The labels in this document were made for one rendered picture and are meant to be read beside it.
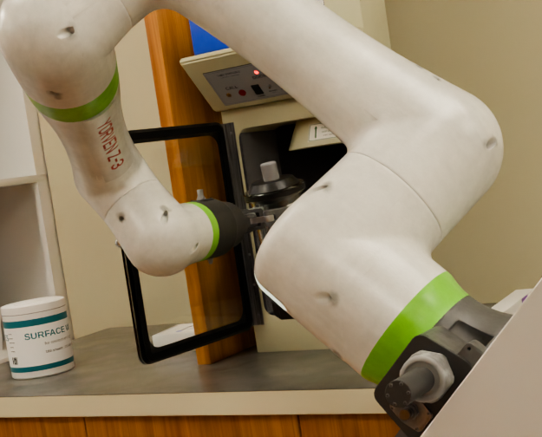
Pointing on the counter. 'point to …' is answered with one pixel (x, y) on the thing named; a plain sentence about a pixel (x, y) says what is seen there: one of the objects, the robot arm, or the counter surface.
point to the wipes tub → (37, 337)
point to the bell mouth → (311, 135)
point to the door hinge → (246, 233)
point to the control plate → (221, 79)
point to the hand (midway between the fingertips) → (277, 213)
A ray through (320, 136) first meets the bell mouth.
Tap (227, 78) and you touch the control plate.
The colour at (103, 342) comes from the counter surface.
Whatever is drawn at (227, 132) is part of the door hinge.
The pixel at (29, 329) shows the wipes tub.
